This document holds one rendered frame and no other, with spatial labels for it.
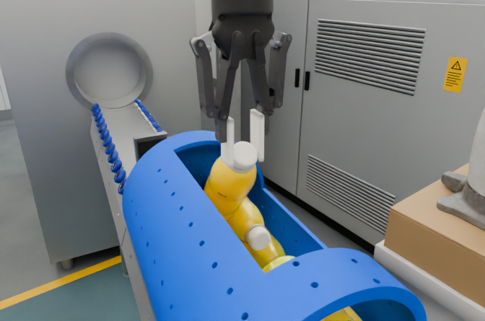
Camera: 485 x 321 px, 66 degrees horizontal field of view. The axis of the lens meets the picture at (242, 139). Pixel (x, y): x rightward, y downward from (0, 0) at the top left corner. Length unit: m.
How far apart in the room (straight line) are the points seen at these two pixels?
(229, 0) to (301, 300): 0.32
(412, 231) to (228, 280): 0.46
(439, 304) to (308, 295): 0.49
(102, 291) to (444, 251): 1.81
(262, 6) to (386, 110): 1.63
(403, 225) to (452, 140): 1.13
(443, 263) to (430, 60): 1.23
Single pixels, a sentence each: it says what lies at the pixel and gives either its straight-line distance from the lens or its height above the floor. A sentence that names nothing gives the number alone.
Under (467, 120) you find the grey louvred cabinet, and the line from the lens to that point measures 1.84.
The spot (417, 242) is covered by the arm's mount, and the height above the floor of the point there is 1.05.
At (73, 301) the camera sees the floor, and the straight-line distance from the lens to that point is 2.25.
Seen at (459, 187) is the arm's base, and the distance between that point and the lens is 0.87.
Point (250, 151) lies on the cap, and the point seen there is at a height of 1.28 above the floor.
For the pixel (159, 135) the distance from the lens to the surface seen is 1.15.
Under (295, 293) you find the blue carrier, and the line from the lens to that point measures 0.38.
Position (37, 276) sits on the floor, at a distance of 2.48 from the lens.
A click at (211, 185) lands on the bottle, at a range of 0.57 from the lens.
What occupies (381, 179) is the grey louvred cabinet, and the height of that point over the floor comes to 0.53.
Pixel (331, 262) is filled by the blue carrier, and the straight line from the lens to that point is 0.42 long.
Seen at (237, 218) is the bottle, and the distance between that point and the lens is 0.67.
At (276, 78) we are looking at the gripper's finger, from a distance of 0.50.
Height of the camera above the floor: 1.50
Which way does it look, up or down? 23 degrees down
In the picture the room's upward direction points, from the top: straight up
